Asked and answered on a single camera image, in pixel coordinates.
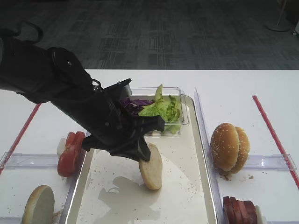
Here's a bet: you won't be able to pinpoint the black covered left gripper body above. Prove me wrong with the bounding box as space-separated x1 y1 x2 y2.
51 92 164 161

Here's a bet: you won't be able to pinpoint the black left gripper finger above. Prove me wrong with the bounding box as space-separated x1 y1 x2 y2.
137 137 151 161

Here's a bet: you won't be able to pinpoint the bun half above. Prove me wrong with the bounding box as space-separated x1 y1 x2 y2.
21 185 55 224
139 143 163 190

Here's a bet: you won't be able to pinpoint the black covered left robot arm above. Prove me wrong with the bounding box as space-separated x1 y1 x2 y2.
0 21 164 161

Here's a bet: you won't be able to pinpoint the rear tomato slice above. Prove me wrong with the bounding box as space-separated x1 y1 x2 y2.
64 131 85 153

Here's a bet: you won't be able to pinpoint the green lettuce leaves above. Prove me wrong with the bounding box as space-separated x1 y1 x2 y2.
139 84 182 134

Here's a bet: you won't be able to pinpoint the white tomato pusher block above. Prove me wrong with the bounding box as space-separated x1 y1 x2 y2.
57 138 66 157

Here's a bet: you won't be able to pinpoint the sliced meat patties stack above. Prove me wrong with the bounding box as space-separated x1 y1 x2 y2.
222 196 257 224

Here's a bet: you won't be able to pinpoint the white meat pusher block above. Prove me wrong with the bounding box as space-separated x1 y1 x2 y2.
255 205 267 224

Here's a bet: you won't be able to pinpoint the shredded purple cabbage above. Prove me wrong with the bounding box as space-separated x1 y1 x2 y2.
120 98 155 117

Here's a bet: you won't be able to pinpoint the metal baking tray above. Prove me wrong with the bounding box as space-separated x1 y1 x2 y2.
59 96 218 224

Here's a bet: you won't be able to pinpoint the clear plastic container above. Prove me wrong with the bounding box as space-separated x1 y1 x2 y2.
124 84 189 136

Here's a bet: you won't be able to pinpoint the front sesame bun top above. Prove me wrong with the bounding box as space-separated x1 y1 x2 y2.
210 123 239 171

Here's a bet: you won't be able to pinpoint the sesame bun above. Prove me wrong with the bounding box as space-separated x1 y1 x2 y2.
210 123 239 171
230 127 250 174

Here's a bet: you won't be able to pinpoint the left red strip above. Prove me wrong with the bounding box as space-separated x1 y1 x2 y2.
0 104 41 174

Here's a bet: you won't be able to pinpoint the red strip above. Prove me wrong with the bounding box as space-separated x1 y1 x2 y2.
0 104 41 174
252 95 299 188

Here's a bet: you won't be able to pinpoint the rear sesame bun top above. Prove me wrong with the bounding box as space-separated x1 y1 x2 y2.
230 127 250 174

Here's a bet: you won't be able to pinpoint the right red strip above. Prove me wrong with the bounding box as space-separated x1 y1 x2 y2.
252 95 299 188

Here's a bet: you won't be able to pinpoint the white floor stand base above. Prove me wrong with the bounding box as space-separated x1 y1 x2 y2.
265 0 289 32

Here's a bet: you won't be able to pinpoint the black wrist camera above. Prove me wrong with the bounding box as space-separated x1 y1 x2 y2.
92 78 132 101

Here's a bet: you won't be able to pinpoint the right clear long rail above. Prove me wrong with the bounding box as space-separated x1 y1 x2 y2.
194 88 228 224

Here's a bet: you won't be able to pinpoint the clear long rail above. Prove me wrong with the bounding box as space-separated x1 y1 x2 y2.
194 88 228 224
60 130 94 224

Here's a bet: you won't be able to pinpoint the left clear cross rail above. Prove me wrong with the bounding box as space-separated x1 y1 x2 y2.
0 153 58 169

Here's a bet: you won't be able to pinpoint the clear cross rail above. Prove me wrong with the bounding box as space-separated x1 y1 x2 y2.
0 153 58 169
243 154 297 171

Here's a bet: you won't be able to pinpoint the left clear long rail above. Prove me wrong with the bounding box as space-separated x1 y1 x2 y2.
60 130 94 224

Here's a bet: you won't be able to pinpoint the right clear cross rail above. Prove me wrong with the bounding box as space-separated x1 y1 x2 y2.
243 154 297 171

